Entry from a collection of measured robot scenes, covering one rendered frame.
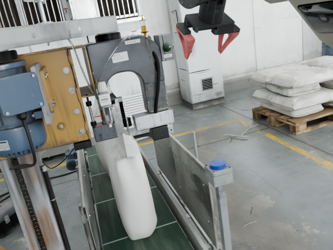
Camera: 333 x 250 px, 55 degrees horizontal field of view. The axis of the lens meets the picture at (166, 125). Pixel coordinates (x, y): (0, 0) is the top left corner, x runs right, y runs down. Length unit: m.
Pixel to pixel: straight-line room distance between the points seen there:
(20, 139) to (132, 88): 3.07
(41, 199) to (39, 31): 0.63
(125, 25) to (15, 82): 3.09
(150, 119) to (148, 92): 0.10
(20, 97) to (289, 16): 5.86
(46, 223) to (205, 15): 0.95
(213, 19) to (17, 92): 0.49
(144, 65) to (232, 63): 4.75
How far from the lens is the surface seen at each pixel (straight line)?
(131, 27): 3.88
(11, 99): 0.84
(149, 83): 1.13
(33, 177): 1.25
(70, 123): 1.12
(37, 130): 0.95
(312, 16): 0.76
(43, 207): 1.30
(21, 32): 0.92
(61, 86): 1.10
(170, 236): 1.64
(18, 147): 0.94
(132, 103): 3.95
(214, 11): 0.75
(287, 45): 6.40
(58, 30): 0.98
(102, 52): 1.09
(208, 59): 4.95
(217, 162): 1.19
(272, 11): 6.20
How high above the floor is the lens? 1.37
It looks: 18 degrees down
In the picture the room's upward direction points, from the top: 9 degrees counter-clockwise
